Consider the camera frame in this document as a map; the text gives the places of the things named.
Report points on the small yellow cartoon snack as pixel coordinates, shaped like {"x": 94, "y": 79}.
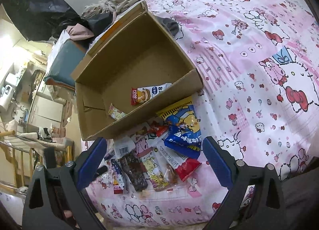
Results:
{"x": 115, "y": 113}

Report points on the red white rice cake snack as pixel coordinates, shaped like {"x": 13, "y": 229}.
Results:
{"x": 144, "y": 94}

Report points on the blue white bar snack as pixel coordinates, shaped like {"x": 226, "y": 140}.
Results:
{"x": 119, "y": 183}

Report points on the small red candy wrapper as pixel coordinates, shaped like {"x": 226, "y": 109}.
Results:
{"x": 158, "y": 129}

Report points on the pink cloth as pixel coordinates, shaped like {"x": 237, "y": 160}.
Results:
{"x": 79, "y": 32}

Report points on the yellow cartoon biscuit packet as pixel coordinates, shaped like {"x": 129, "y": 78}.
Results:
{"x": 152, "y": 167}

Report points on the dark sock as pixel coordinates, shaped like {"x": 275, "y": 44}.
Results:
{"x": 169, "y": 25}

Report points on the brown cardboard box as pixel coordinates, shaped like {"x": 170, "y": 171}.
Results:
{"x": 136, "y": 51}

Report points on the teal cushion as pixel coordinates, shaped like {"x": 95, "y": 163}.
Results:
{"x": 65, "y": 62}

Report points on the dark brown jerky packet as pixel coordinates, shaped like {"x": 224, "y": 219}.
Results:
{"x": 131, "y": 166}

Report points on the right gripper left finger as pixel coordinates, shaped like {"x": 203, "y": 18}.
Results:
{"x": 55, "y": 198}

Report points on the blue yellow tiger snack bag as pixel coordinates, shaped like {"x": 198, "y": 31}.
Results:
{"x": 184, "y": 134}

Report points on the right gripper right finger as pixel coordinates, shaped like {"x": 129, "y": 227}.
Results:
{"x": 254, "y": 199}

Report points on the white red long snack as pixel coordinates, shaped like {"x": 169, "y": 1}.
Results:
{"x": 182, "y": 165}

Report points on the clear packet orange snack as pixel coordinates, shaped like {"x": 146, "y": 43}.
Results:
{"x": 169, "y": 175}

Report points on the black plastic bag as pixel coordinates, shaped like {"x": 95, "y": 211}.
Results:
{"x": 39, "y": 20}

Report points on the pink cartoon bed sheet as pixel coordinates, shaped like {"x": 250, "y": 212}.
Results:
{"x": 258, "y": 60}

